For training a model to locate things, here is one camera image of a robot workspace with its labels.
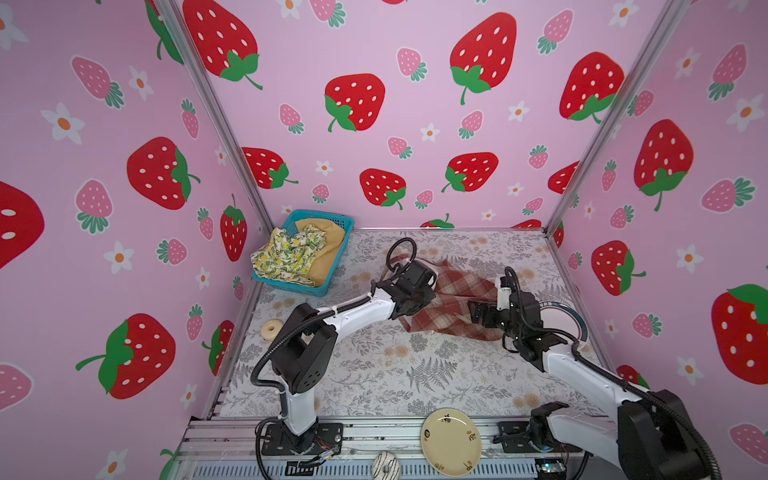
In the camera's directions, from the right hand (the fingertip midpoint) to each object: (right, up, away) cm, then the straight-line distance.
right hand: (481, 301), depth 87 cm
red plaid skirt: (-9, -3, +3) cm, 10 cm away
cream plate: (-11, -33, -14) cm, 38 cm away
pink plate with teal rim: (+27, -6, +9) cm, 29 cm away
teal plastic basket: (-49, +3, +6) cm, 49 cm away
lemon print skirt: (-63, +13, +16) cm, 66 cm away
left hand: (-13, +2, +2) cm, 14 cm away
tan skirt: (-52, +10, +20) cm, 57 cm away
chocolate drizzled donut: (-28, -36, -18) cm, 49 cm away
